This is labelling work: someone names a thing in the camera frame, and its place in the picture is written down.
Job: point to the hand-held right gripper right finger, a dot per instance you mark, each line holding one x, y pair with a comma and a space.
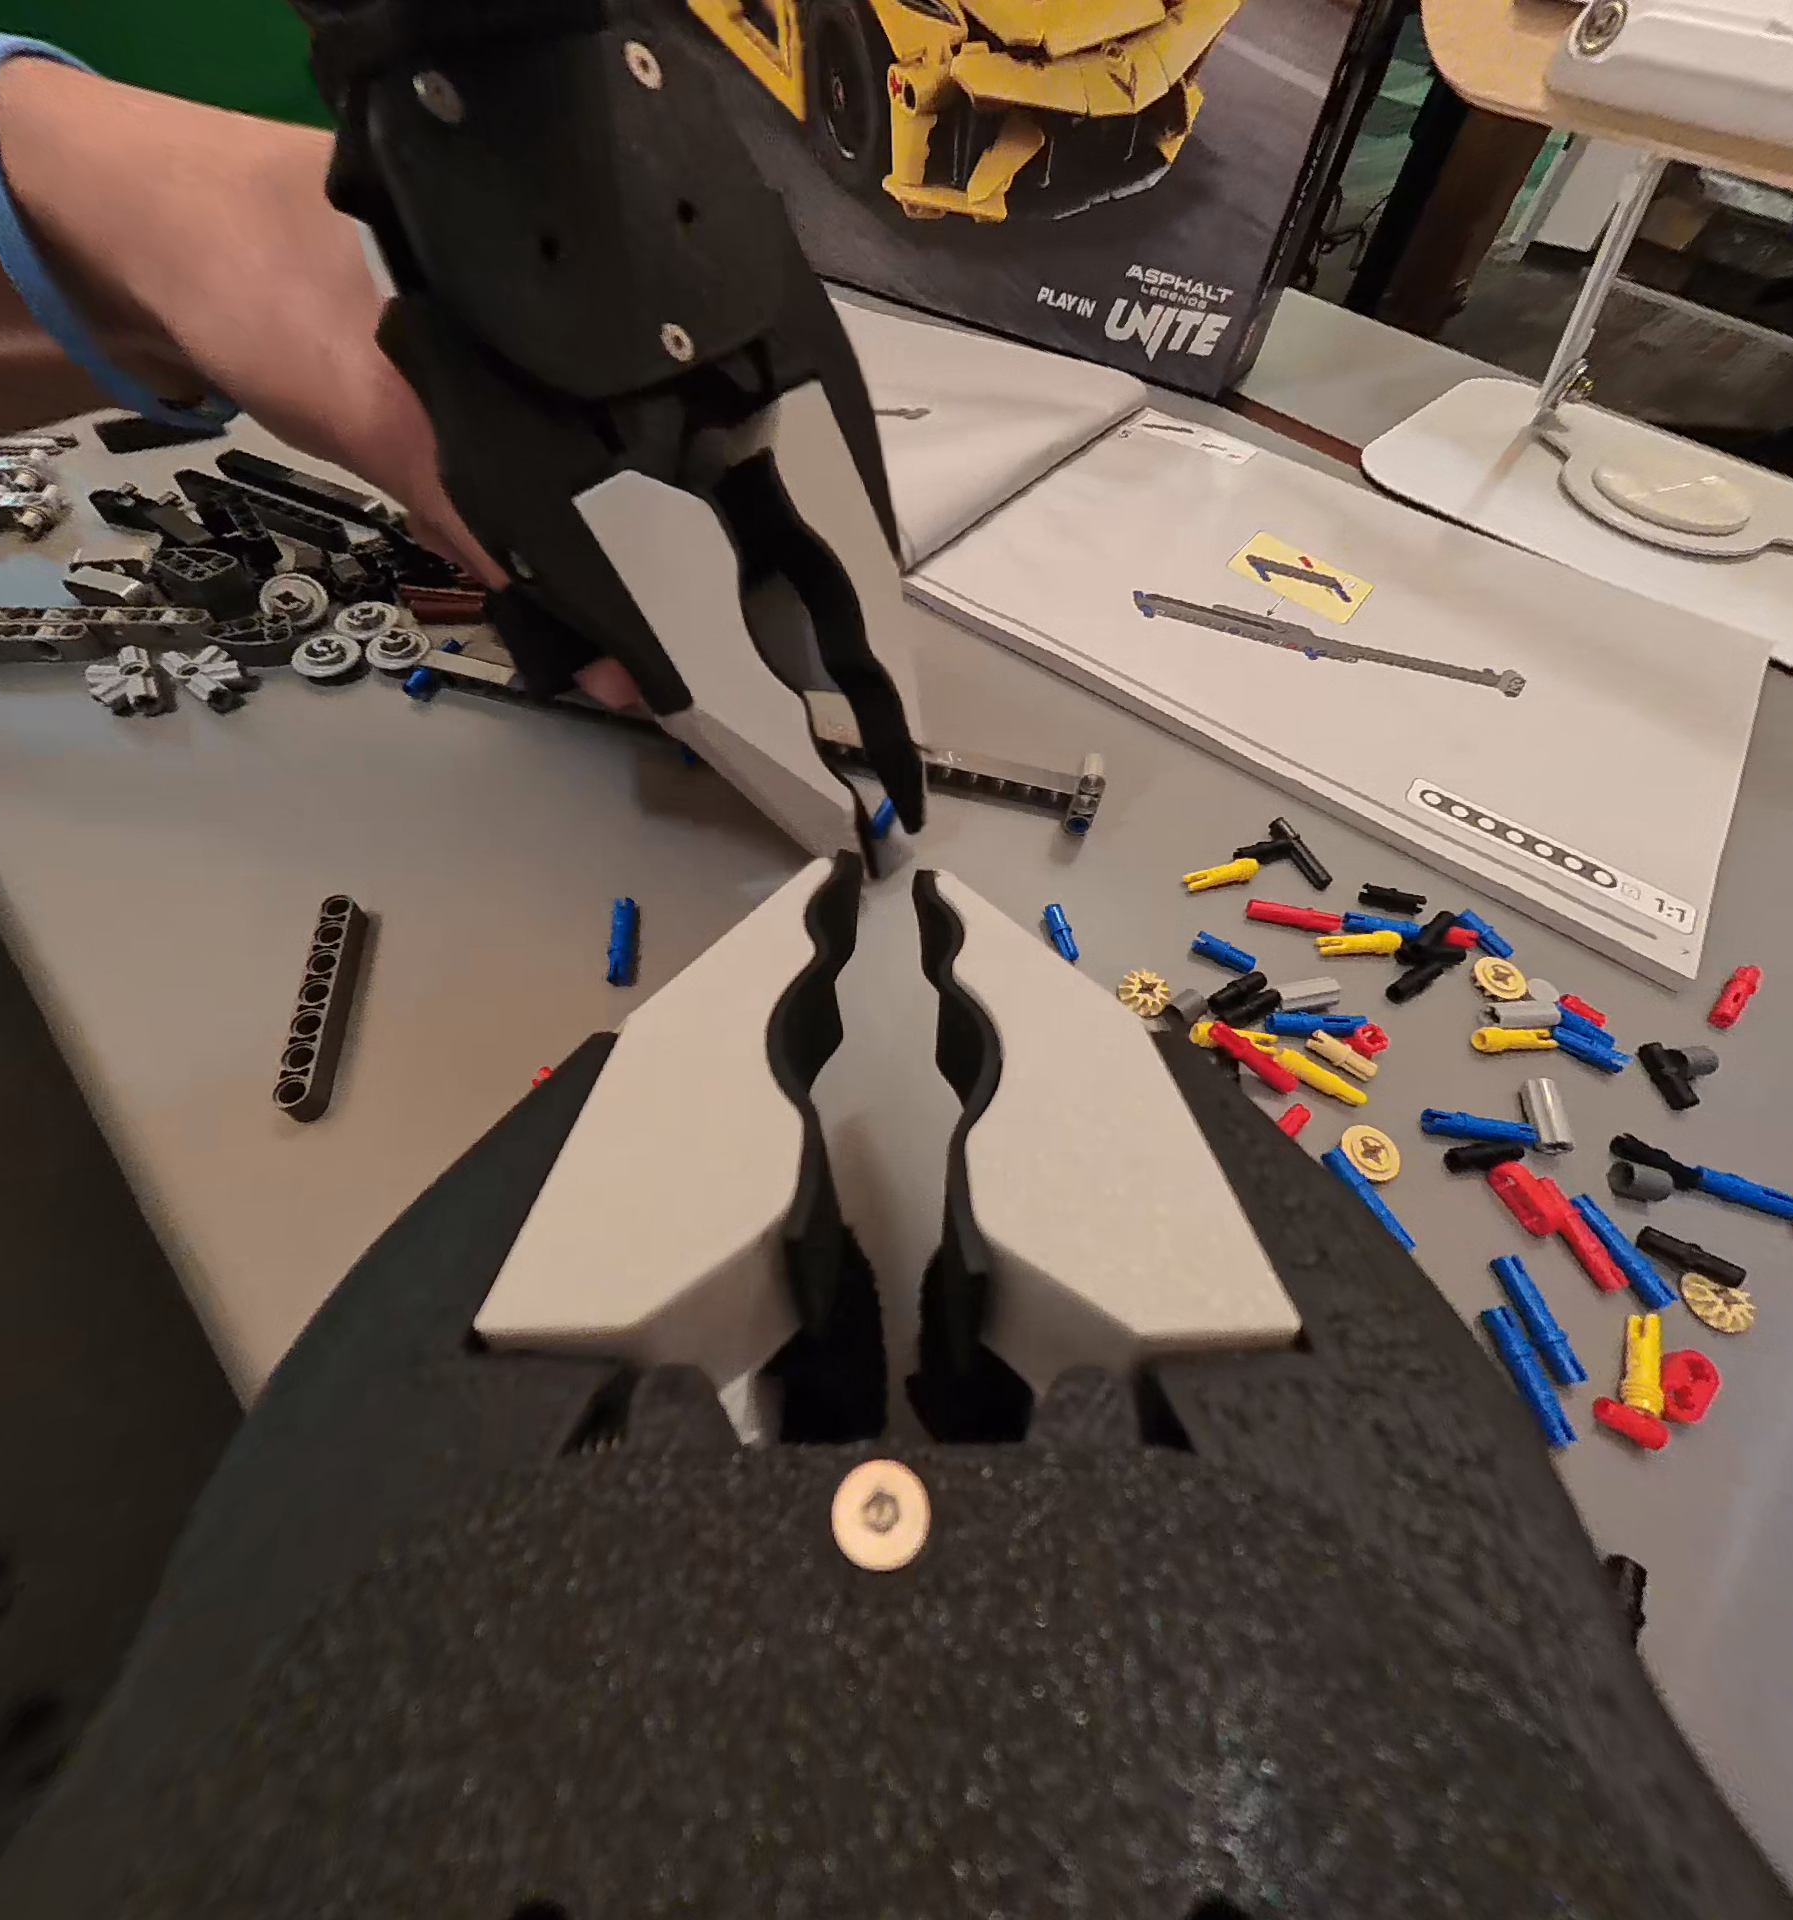
1136, 1185

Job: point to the pile of colourful connector pins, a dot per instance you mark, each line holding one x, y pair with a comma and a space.
1473, 1124

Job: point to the cluster of grey toy connectors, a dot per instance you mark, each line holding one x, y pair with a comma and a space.
5, 487

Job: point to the long black toy beam assembly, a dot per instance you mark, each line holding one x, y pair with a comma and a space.
986, 778

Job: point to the blue wristband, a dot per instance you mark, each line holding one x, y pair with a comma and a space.
26, 285

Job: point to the dark brown toy axle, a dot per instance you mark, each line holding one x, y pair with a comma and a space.
439, 600

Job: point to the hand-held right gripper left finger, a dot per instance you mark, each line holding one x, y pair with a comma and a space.
640, 1185

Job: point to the white wooden document stand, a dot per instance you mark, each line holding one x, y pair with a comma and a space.
1510, 466

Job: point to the black perforated panel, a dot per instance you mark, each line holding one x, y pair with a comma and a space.
26, 1501

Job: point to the short black toy beam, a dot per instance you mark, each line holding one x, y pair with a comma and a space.
322, 1008

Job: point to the green plastic bin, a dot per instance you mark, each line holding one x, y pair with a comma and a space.
207, 52

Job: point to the toy car set box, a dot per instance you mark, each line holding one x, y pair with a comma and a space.
1017, 247

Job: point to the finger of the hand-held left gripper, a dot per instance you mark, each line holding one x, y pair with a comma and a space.
850, 570
686, 600

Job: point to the grey toy pulley wheel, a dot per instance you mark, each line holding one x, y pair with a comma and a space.
363, 618
294, 596
398, 648
327, 656

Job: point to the white instruction booklet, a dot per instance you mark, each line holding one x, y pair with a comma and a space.
1435, 720

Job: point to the blue connector pin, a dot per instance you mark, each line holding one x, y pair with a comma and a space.
621, 941

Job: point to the grey star-shaped toy connector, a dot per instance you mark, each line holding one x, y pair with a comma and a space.
127, 678
208, 675

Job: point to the pile of small black connectors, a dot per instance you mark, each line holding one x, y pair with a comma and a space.
207, 570

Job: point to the person's left hand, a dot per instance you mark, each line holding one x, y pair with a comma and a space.
236, 256

